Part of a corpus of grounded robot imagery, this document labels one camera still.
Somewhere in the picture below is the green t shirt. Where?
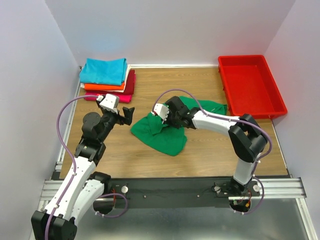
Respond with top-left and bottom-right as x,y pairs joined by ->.
130,96 -> 227,157

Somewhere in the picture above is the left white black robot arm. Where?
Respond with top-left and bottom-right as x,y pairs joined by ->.
31,107 -> 135,240

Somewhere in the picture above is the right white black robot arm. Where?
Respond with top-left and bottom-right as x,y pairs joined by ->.
164,96 -> 269,196

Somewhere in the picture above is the folded pink t shirt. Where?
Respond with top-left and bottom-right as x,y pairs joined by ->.
84,92 -> 133,104

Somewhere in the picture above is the folded dark red t shirt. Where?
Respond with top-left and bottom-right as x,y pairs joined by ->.
120,69 -> 136,95

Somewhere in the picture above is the folded orange t shirt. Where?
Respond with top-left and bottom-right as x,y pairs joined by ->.
81,82 -> 126,91

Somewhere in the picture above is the folded cyan t shirt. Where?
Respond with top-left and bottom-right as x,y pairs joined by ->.
79,58 -> 128,86

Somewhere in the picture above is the folded white t shirt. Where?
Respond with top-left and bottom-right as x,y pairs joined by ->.
80,64 -> 131,93

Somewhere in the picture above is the red plastic bin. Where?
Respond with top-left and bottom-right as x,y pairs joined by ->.
218,55 -> 288,120

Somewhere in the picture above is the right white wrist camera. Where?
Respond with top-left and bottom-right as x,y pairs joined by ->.
151,103 -> 171,124

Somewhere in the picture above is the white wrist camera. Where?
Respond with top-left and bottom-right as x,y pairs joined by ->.
96,93 -> 120,114
151,103 -> 171,124

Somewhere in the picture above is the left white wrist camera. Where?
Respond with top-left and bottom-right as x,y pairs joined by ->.
96,93 -> 120,114

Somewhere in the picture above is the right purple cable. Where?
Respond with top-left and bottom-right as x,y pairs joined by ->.
152,88 -> 273,216

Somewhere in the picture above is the purple cable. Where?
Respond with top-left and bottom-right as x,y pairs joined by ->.
44,93 -> 129,240
152,88 -> 273,216

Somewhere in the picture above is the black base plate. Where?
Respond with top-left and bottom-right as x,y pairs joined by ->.
92,176 -> 253,215

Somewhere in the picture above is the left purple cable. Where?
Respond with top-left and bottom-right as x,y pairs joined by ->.
44,93 -> 129,240

